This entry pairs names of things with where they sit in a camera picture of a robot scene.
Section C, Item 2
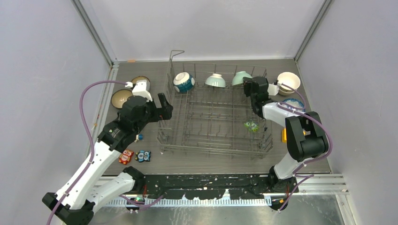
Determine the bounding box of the yellow toy window block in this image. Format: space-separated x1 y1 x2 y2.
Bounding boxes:
282 128 287 143

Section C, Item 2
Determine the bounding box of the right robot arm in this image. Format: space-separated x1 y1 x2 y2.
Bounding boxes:
243 76 332 192

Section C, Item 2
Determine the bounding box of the mint green bowl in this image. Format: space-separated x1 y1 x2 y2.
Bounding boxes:
231 71 253 86

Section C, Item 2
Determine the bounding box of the brown patterned bowl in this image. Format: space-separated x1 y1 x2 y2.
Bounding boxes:
131 76 151 90

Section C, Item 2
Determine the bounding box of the dark teal glazed bowl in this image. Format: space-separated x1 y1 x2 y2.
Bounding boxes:
111 89 132 109

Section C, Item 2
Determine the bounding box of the grey wire dish rack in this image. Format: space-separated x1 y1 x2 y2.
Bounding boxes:
157 50 273 158

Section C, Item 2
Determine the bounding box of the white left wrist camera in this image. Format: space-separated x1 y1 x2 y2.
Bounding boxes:
125 81 153 102

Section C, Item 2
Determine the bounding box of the pale green bowl middle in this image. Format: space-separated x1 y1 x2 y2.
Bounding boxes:
205 73 226 88

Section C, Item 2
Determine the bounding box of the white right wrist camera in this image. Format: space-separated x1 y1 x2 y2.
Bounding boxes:
268 80 279 96

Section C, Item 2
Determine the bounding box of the beige ceramic bowl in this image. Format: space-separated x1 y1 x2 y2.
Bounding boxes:
278 87 294 96
277 72 301 90

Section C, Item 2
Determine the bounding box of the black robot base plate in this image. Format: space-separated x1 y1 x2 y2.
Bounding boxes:
114 173 299 201

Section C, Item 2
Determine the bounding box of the teal white bowl back left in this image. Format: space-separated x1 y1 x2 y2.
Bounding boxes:
173 72 195 93

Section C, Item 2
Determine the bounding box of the green owl toy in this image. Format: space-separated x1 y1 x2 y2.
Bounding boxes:
244 121 259 133

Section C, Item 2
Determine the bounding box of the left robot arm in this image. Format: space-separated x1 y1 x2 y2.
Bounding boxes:
42 93 173 225

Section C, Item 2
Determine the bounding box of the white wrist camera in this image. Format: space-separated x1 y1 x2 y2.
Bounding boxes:
125 81 153 102
268 80 279 96

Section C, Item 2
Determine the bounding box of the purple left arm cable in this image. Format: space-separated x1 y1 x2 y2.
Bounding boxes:
46 80 164 225

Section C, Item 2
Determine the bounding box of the white bowl blue floral pattern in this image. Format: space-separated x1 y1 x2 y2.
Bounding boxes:
283 98 306 112

